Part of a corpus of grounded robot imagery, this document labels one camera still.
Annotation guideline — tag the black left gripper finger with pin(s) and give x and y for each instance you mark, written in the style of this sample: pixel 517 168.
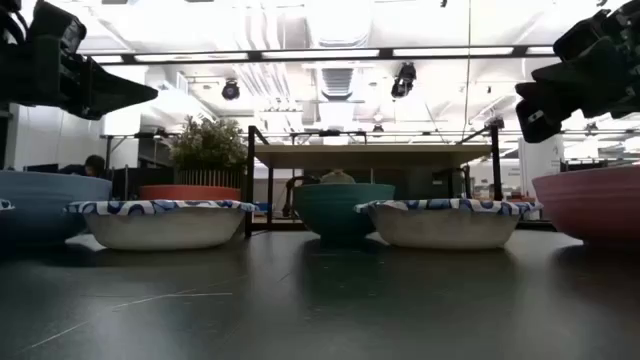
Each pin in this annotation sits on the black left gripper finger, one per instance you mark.
pixel 87 114
pixel 117 90

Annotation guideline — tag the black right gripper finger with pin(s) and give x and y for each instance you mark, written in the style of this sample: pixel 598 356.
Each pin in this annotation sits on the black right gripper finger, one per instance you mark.
pixel 532 91
pixel 537 120

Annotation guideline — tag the blue plastic bowl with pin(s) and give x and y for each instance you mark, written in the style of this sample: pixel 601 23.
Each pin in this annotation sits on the blue plastic bowl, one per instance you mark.
pixel 45 200

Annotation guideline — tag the orange plastic bowl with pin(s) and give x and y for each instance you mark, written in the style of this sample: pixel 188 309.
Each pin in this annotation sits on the orange plastic bowl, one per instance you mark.
pixel 190 193

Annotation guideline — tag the blue patterned paper bowl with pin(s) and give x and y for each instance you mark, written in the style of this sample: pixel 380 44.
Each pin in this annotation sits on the blue patterned paper bowl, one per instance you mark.
pixel 165 230
pixel 445 227

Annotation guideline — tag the teal plastic bowl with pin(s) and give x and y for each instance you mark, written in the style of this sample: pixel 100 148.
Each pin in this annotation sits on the teal plastic bowl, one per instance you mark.
pixel 340 210

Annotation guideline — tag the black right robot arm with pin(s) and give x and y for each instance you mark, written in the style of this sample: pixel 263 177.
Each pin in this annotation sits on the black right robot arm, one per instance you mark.
pixel 627 12

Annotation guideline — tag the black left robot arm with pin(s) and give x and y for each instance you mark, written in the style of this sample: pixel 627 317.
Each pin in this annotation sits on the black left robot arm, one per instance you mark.
pixel 6 25

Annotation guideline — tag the person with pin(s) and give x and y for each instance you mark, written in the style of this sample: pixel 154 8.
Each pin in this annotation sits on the person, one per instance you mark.
pixel 337 177
pixel 94 165

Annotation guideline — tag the pink plastic bowl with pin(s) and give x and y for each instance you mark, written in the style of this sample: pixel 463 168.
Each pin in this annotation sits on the pink plastic bowl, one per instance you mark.
pixel 595 200

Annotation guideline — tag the green plant in slatted pot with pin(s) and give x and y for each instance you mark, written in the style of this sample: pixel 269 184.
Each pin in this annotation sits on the green plant in slatted pot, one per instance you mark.
pixel 207 145

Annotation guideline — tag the black ceiling spotlight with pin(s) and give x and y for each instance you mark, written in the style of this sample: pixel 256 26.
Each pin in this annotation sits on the black ceiling spotlight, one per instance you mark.
pixel 404 80
pixel 230 90

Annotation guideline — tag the black office chair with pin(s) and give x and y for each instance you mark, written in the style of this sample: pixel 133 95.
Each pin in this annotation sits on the black office chair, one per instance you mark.
pixel 296 184

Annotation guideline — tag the black table mat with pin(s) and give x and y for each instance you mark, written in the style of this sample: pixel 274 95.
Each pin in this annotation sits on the black table mat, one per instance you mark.
pixel 320 300

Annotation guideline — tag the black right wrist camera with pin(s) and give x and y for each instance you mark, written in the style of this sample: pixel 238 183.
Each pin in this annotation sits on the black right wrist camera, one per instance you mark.
pixel 582 35

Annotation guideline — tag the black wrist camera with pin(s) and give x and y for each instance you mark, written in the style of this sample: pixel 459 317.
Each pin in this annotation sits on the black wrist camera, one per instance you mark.
pixel 582 35
pixel 57 25

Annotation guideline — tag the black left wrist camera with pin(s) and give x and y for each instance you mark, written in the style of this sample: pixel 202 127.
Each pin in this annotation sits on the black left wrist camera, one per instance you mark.
pixel 57 25

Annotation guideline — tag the wooden shelf with black frame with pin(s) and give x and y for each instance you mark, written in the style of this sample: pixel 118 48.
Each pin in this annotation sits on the wooden shelf with black frame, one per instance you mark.
pixel 370 156

